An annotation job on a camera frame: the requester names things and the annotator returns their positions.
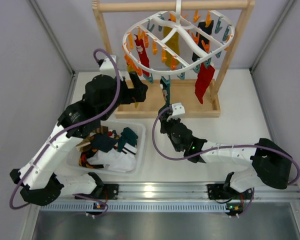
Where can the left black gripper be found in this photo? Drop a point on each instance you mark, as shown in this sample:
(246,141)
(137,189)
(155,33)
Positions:
(139,88)

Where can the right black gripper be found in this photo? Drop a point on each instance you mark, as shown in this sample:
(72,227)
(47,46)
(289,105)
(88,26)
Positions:
(165,120)

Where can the white round clip hanger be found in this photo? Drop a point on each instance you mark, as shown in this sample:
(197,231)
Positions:
(205,46)

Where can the teal sock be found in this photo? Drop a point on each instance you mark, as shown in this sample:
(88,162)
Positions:
(165,87)

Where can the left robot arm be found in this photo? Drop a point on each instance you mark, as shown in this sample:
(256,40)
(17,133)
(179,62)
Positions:
(37,182)

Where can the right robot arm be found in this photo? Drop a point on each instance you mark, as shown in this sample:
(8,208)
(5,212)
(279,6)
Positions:
(264,163)

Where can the wooden hanger stand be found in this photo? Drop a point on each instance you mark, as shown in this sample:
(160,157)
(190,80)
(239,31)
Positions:
(181,52)

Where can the red sock with white pattern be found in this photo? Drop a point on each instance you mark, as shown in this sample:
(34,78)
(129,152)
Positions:
(141,50)

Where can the mustard sock centre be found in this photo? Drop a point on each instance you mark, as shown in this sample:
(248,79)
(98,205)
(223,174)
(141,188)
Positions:
(172,43)

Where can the dark green sock in basket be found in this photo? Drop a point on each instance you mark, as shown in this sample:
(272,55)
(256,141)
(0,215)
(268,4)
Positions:
(127,136)

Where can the white sock in basket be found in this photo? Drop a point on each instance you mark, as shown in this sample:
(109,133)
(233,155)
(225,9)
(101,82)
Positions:
(114,160)

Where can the brown striped sock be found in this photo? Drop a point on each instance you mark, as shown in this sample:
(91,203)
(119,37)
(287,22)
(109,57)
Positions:
(85,144)

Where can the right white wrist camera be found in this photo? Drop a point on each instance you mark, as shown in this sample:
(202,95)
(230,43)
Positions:
(177,110)

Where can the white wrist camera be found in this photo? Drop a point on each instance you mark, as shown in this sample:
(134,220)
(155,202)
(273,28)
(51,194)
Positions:
(106,67)
(177,110)

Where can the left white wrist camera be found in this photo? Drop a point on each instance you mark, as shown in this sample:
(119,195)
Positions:
(106,67)

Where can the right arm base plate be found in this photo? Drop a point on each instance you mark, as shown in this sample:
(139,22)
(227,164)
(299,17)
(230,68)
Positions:
(217,191)

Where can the aluminium rail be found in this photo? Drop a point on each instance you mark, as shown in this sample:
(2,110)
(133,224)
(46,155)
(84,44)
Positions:
(170,197)

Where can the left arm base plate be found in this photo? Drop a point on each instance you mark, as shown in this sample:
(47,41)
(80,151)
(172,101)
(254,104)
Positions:
(108,191)

